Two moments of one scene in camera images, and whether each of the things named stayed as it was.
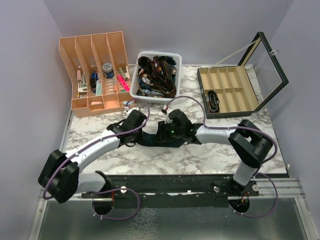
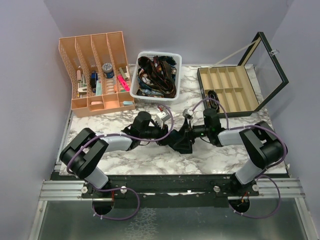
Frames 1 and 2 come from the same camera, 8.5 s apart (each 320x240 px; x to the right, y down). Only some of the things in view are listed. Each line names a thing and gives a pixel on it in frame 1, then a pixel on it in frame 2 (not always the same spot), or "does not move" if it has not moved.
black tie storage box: (247, 88) does not move
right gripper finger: (161, 135) to (184, 145)
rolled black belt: (213, 101) does not move
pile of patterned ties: (156, 76) does not move
